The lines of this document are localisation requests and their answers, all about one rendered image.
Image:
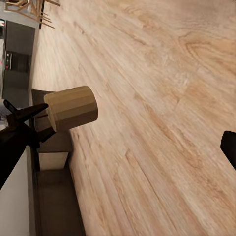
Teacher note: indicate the cabinet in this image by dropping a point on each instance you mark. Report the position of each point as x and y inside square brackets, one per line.
[52, 200]

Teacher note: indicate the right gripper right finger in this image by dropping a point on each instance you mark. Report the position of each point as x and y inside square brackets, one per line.
[228, 146]

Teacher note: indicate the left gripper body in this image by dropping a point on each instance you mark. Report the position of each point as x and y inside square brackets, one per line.
[30, 138]

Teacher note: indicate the fridge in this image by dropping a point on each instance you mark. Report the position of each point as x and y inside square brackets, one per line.
[16, 17]

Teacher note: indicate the oven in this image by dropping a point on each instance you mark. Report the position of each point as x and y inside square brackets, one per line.
[15, 61]

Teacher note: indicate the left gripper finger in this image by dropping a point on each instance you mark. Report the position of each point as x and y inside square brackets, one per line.
[21, 115]
[43, 135]

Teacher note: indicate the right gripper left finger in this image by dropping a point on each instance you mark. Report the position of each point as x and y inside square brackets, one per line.
[12, 146]

